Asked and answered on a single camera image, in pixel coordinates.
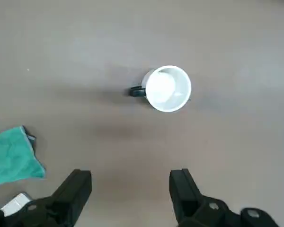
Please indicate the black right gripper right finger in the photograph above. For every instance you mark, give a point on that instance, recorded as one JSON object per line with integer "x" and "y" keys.
{"x": 189, "y": 203}

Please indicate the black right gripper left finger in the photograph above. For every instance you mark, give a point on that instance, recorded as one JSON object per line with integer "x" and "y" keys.
{"x": 68, "y": 198}

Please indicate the green cloth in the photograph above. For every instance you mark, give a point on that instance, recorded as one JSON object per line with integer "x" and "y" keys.
{"x": 11, "y": 156}

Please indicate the small white block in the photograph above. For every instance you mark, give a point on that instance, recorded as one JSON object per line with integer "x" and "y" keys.
{"x": 15, "y": 203}

